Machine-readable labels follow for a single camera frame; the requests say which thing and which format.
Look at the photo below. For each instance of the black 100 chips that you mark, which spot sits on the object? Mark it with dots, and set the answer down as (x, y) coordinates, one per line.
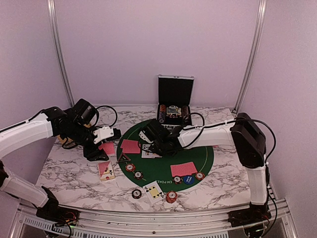
(138, 175)
(177, 180)

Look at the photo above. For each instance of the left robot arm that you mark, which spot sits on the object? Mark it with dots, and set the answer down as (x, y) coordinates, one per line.
(45, 124)

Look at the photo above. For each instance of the red yellow 5 chip stack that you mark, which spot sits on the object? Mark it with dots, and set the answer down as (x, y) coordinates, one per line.
(171, 196)

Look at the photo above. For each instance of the face-up red suit card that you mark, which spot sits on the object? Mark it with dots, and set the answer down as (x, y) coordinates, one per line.
(153, 155)

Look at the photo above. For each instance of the right chip row in case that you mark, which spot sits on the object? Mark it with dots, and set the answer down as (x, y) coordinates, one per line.
(185, 112)

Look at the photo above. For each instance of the round green poker mat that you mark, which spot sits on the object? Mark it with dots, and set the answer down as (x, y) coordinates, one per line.
(158, 169)

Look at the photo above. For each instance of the aluminium frame post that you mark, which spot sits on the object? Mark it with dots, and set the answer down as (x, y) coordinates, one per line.
(59, 53)
(253, 53)

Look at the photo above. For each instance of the card deck in case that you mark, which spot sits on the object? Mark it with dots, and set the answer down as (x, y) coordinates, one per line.
(173, 111)

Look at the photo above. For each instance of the king of clubs card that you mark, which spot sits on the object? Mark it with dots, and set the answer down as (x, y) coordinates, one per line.
(145, 151)

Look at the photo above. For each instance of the right aluminium frame post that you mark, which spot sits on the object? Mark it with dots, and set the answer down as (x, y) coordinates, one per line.
(253, 53)

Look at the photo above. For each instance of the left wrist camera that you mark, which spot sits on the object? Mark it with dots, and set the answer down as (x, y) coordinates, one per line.
(103, 133)

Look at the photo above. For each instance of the front aluminium rail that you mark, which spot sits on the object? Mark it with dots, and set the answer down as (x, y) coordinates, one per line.
(211, 223)

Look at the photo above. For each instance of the chip row in case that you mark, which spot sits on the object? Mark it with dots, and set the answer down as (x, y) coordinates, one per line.
(185, 112)
(162, 112)

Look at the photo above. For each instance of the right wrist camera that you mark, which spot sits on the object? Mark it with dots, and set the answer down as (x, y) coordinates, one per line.
(144, 137)

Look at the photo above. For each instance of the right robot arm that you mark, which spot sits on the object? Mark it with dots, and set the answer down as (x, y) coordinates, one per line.
(243, 134)

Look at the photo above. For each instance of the triangular black red dealer button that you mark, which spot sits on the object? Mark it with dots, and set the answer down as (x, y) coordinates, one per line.
(123, 158)

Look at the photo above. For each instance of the blue small blind button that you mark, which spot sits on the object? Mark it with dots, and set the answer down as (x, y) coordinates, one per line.
(189, 180)

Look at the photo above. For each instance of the left aluminium frame post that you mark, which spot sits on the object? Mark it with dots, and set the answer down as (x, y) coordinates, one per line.
(59, 53)

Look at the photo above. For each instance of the left chip row in case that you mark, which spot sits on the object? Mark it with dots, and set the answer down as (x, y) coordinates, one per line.
(162, 112)

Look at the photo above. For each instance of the four of clubs card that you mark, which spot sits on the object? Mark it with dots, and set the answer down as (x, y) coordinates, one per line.
(153, 192)

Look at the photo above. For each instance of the red playing card deck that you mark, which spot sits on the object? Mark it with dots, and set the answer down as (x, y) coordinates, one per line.
(108, 148)

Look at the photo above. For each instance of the woven bamboo basket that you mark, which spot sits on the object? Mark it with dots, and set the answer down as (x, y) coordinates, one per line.
(64, 140)

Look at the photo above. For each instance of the black red 100 chip stack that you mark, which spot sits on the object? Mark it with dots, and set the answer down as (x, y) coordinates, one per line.
(136, 194)

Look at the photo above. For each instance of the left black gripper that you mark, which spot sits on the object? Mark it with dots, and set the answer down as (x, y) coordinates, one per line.
(92, 154)

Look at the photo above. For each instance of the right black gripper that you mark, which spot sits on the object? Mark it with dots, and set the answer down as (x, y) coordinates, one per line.
(155, 151)

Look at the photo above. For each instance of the aluminium poker chip case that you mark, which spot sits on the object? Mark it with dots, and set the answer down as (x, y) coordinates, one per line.
(177, 91)

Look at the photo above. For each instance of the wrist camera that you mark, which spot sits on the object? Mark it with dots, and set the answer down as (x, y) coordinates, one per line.
(103, 133)
(144, 137)

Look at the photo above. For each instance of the playing card box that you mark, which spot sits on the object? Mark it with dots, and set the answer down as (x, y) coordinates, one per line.
(106, 171)

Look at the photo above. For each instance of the red 5 chips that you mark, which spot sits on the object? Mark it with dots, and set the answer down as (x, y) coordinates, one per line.
(130, 168)
(199, 176)

